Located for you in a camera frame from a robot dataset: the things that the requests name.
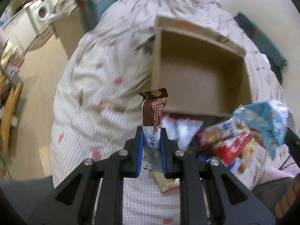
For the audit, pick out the brown chocolate snack packet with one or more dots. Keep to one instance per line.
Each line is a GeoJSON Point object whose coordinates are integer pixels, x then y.
{"type": "Point", "coordinates": [153, 103]}

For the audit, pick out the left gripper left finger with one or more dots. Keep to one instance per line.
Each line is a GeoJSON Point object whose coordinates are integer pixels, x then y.
{"type": "Point", "coordinates": [93, 192]}

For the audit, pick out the white patterned bed duvet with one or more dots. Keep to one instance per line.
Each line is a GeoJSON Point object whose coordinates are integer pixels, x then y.
{"type": "Point", "coordinates": [97, 106]}

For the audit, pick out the open cardboard box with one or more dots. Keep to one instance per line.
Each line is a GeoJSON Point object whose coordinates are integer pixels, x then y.
{"type": "Point", "coordinates": [203, 72]}

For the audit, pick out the white washing machine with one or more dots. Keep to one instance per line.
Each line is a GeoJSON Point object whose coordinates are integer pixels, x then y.
{"type": "Point", "coordinates": [38, 12]}

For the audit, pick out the teal cushion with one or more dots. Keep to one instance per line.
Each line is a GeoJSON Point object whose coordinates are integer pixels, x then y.
{"type": "Point", "coordinates": [91, 12]}

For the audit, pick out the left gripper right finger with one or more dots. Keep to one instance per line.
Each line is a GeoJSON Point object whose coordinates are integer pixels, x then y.
{"type": "Point", "coordinates": [209, 192]}

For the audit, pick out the light blue snack bag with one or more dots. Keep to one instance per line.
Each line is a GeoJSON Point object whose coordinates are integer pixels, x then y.
{"type": "Point", "coordinates": [270, 119]}

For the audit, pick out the pink wafer snack packet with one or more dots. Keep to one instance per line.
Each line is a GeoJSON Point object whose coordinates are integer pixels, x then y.
{"type": "Point", "coordinates": [166, 186]}

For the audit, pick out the red snack bag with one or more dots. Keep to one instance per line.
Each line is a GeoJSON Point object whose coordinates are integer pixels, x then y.
{"type": "Point", "coordinates": [225, 140]}

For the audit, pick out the white silver snack bag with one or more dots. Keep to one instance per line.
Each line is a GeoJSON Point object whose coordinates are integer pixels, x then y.
{"type": "Point", "coordinates": [181, 130]}

